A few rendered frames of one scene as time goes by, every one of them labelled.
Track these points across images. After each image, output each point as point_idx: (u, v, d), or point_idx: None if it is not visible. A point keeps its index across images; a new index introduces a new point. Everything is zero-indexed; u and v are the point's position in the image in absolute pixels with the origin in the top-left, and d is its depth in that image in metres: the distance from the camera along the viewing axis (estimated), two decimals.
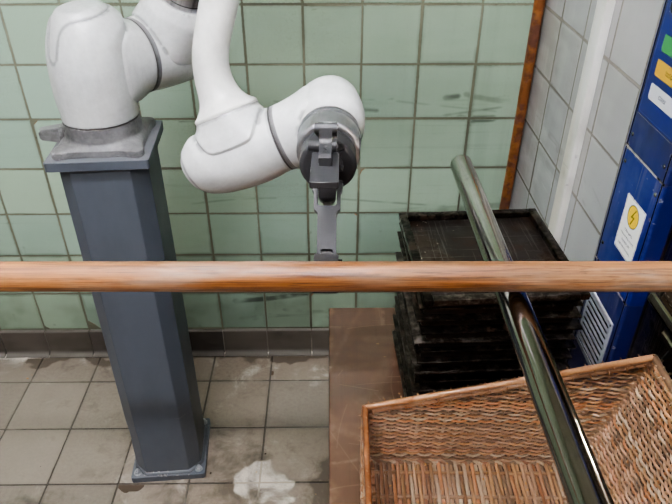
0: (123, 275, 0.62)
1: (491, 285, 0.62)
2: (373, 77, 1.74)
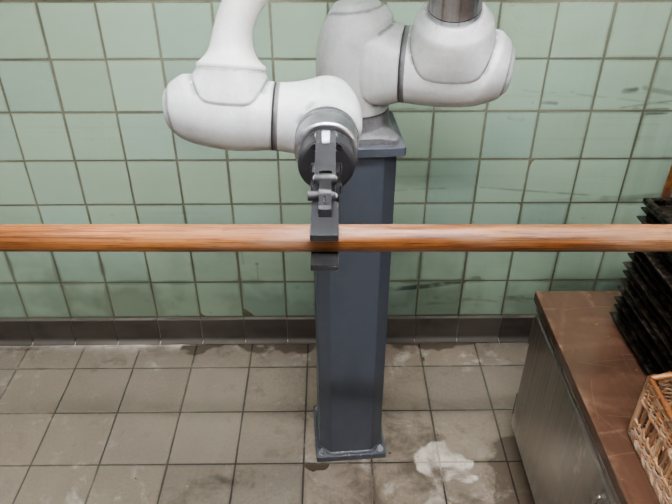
0: (252, 236, 0.69)
1: (585, 245, 0.69)
2: (558, 71, 1.81)
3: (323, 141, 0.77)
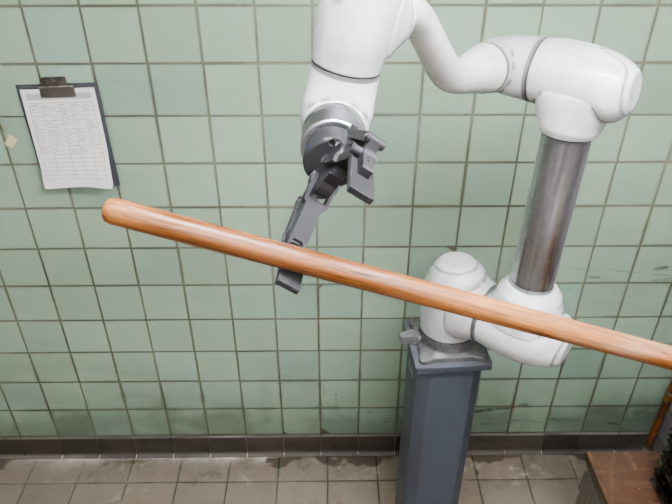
0: (602, 338, 0.79)
1: None
2: (601, 254, 2.16)
3: None
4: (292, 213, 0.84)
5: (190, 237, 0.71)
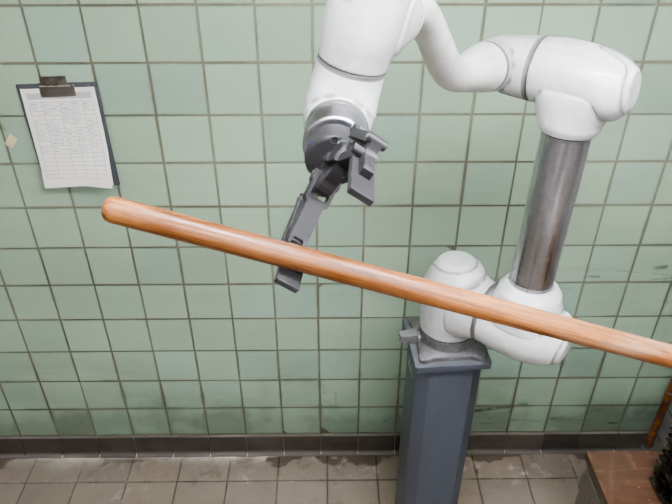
0: (601, 337, 0.79)
1: None
2: (601, 254, 2.16)
3: None
4: (293, 210, 0.84)
5: (190, 236, 0.71)
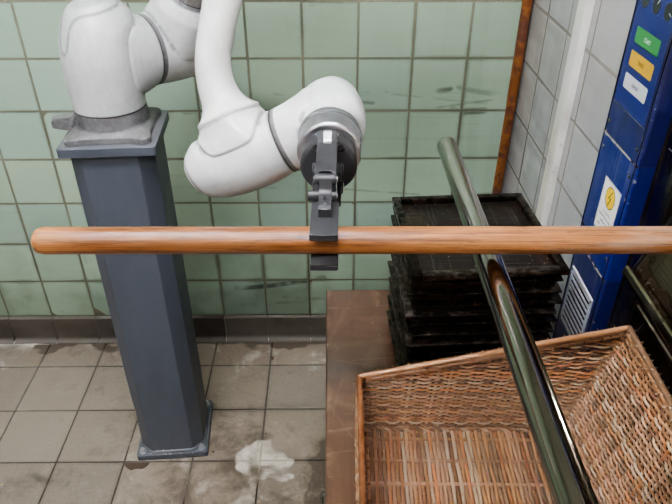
0: (599, 238, 0.68)
1: None
2: (369, 71, 1.81)
3: (324, 141, 0.77)
4: None
5: (121, 246, 0.68)
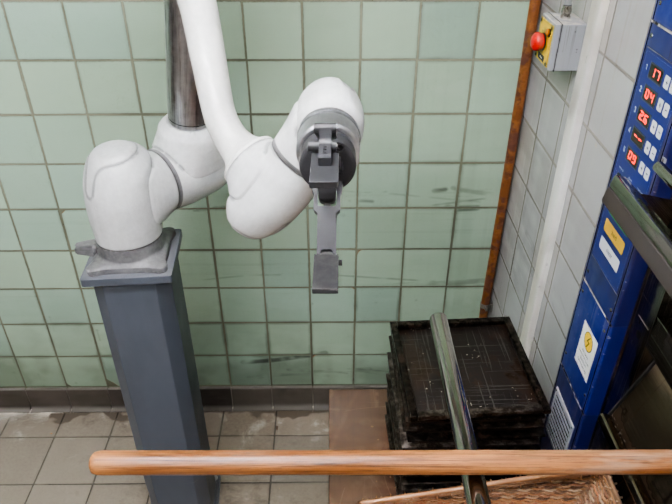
0: (575, 464, 0.80)
1: None
2: (369, 174, 1.93)
3: None
4: None
5: (166, 471, 0.80)
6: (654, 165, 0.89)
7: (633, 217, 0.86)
